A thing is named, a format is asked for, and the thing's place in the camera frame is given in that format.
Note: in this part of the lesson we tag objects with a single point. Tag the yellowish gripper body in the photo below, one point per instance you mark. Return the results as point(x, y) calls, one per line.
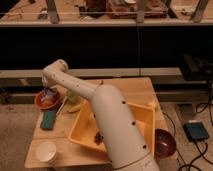
point(50, 87)

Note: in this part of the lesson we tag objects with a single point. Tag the blue grey towel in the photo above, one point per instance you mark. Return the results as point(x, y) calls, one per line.
point(48, 94)

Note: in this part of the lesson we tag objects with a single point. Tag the red bowl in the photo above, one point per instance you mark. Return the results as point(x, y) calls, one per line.
point(47, 104)

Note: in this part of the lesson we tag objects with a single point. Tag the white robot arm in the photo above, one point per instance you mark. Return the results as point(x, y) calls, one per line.
point(98, 96)

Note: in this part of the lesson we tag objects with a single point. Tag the dark brown bowl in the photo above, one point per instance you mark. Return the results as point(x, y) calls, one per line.
point(165, 144)

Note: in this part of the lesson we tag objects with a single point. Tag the green pear toy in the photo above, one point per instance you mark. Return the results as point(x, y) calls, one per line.
point(72, 96)

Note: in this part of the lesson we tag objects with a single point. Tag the yellow banana toy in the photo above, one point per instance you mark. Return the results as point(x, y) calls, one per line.
point(75, 108)

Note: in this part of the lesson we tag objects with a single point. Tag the green sponge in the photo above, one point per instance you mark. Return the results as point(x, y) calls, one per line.
point(48, 120)

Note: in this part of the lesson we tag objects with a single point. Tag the yellow plastic tray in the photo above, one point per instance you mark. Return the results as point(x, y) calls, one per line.
point(145, 123)

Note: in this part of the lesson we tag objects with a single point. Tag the wooden board table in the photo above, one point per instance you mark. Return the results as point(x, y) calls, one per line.
point(136, 90)

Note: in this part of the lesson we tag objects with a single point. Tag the white paper cup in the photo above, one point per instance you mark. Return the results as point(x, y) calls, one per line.
point(46, 152)

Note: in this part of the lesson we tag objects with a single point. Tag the brown crumbs pile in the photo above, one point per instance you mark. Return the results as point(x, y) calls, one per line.
point(98, 138)

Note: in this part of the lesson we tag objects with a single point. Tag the black pedal box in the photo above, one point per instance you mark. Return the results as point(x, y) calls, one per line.
point(195, 131)

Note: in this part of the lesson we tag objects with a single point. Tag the white handled utensil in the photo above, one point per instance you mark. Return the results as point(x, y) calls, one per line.
point(62, 105)

